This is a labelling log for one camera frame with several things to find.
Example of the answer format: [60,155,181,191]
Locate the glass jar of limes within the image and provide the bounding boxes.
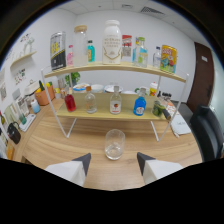
[152,96,167,118]

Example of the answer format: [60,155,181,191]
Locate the silver black soda water can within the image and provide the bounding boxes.
[49,31,67,71]

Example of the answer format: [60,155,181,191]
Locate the white cup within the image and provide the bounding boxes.
[134,86,151,97]

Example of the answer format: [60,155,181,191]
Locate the clear drinking glass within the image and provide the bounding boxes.
[104,128,126,161]

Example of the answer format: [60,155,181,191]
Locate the white paper sheets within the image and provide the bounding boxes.
[166,111,193,138]

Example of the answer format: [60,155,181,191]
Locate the black chair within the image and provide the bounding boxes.
[189,104,224,163]

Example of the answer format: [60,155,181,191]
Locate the white two-tier wooden shelf rack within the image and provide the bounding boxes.
[41,60,190,143]

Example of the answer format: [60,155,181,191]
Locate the blue liquid glass bottle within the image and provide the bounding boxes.
[132,88,148,117]

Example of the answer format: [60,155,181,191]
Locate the white flat tray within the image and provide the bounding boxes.
[18,113,37,133]

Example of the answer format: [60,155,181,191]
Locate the red liquid glass bottle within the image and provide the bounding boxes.
[64,87,77,113]

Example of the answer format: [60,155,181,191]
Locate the black bag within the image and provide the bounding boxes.
[6,121,22,145]

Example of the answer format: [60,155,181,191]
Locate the clear bottle with orange cap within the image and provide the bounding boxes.
[84,85,98,115]

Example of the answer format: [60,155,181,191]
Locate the small white blue bottle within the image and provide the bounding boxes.
[30,98,42,114]

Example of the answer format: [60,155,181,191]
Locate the white bottle with red cap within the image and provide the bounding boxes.
[149,81,159,98]

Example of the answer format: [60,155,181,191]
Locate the blue rimmed bowl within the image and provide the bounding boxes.
[72,83,91,94]

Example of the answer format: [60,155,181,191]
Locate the white bowl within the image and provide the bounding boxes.
[90,83,105,94]

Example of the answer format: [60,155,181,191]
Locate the white plate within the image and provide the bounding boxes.
[103,84,124,94]

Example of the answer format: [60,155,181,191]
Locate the white kettle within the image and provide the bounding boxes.
[24,79,41,96]

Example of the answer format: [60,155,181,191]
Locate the green potted plant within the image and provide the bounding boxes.
[64,71,82,88]

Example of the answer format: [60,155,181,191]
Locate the brown door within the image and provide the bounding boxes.
[186,41,215,114]

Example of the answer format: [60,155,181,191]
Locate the small clear plastic bottle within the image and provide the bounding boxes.
[152,45,163,69]

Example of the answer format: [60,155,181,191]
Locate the yellow drink can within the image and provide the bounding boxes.
[160,44,178,74]

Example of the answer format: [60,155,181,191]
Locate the small pink liquid bottle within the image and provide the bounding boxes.
[66,44,74,67]

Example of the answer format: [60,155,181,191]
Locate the clear bottle with green cap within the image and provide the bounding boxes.
[133,36,149,69]

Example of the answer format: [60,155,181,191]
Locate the glass jar with cork lid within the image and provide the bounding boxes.
[73,24,89,67]

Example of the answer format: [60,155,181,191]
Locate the large white milk bottle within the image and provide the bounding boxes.
[102,19,123,65]

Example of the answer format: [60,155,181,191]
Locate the white figure ornament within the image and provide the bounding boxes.
[21,33,36,56]

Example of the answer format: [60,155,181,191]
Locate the ceiling air vent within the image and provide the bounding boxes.
[139,5,166,16]

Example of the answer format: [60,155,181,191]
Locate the wooden wall shelf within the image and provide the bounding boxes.
[9,49,38,68]

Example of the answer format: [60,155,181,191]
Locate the small colourful wall posters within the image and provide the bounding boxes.
[121,34,133,63]

